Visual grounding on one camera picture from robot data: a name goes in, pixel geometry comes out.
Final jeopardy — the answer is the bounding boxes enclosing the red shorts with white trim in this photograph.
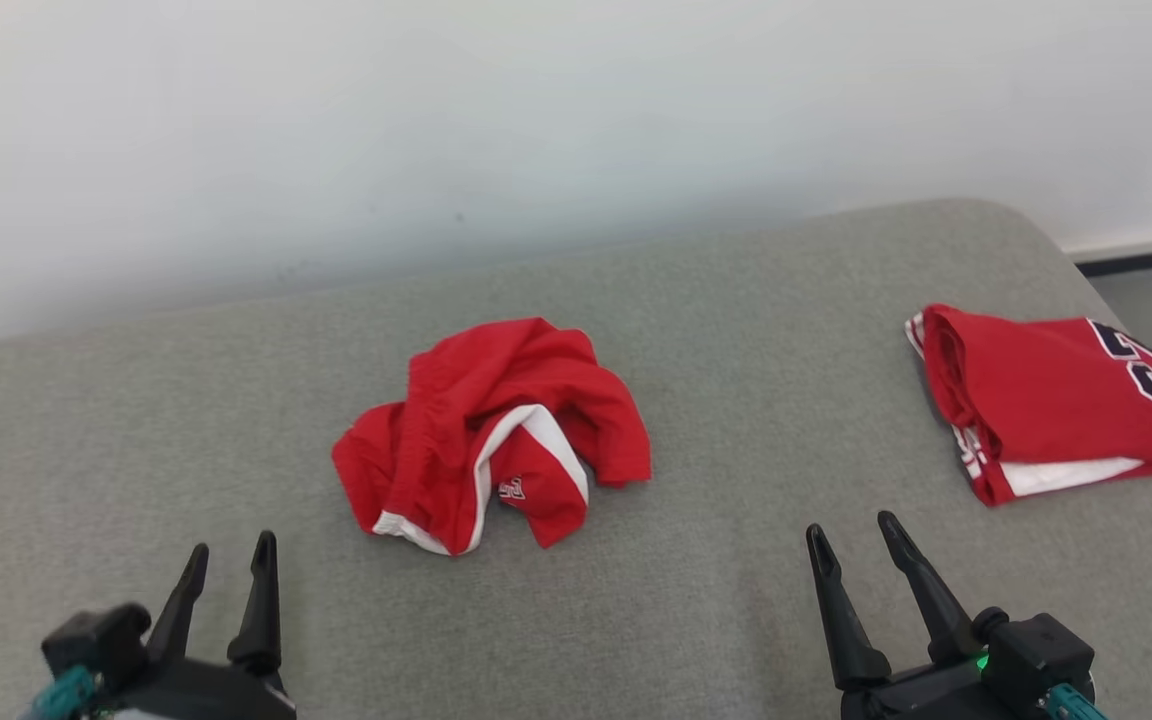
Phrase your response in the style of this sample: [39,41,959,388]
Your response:
[331,317,654,557]

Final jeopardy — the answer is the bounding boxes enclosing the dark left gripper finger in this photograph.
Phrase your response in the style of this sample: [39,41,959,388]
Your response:
[227,530,283,677]
[146,543,210,669]

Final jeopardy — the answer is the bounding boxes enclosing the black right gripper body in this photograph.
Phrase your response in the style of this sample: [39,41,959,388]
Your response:
[839,655,1047,720]

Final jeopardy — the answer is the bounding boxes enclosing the red jersey shirt with number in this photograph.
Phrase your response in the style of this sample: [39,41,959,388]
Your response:
[904,303,1152,508]

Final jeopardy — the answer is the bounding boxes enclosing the teal cable connector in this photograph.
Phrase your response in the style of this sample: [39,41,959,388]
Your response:
[1041,682,1114,720]
[29,665,99,720]

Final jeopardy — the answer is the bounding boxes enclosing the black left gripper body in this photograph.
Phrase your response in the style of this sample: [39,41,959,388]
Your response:
[86,655,298,720]

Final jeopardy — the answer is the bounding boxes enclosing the grey fabric sofa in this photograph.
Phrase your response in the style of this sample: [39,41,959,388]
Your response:
[0,197,1152,720]

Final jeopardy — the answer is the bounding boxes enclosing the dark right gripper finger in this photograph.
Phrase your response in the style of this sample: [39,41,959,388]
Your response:
[876,510,983,667]
[804,523,893,692]

